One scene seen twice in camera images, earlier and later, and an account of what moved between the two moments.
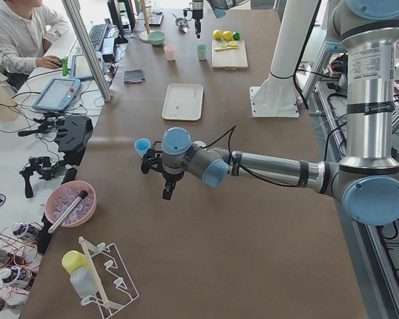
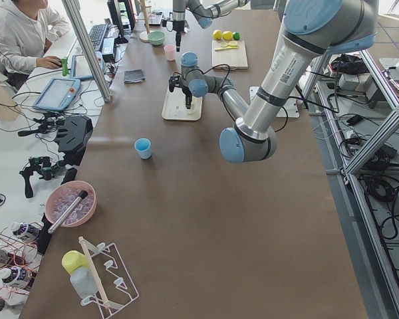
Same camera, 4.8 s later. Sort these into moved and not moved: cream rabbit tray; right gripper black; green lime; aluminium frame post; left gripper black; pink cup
Moved: right gripper black; left gripper black
Not moved: green lime; cream rabbit tray; pink cup; aluminium frame post
